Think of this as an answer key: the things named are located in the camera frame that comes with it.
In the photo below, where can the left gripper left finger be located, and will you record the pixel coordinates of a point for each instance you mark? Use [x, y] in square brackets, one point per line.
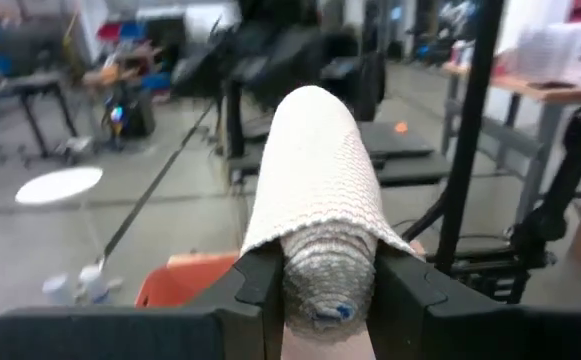
[260, 290]

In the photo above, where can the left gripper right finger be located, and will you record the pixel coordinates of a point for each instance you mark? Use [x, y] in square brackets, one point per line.
[400, 305]

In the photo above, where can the white elastic bandage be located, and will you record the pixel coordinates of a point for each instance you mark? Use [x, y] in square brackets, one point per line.
[315, 165]

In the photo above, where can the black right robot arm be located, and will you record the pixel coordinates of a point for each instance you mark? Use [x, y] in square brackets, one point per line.
[570, 165]

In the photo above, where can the orange plastic basket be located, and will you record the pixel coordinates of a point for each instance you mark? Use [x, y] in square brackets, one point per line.
[185, 285]

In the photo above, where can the dark laptop orange sticker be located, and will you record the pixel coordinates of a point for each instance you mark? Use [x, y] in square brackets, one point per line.
[395, 140]

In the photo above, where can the white bottle blue label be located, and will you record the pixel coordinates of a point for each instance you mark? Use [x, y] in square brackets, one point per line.
[95, 284]

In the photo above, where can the white plastic bottle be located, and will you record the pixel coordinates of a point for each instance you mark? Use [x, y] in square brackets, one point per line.
[57, 290]

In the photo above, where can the dark bag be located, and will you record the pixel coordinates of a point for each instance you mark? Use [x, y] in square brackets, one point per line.
[132, 112]

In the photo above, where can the white round disc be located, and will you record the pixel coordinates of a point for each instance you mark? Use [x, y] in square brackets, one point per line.
[59, 185]

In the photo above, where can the black bulky equipment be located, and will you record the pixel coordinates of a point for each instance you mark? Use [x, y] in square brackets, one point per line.
[270, 55]

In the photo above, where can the wooden desk grey legs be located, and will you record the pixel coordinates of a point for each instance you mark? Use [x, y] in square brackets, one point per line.
[535, 100]

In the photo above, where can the white printer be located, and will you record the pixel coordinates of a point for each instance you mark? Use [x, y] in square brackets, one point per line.
[560, 50]

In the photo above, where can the small black table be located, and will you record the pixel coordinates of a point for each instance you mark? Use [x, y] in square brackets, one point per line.
[35, 85]

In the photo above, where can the black frame post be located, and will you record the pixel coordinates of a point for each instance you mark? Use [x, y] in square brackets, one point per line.
[470, 125]

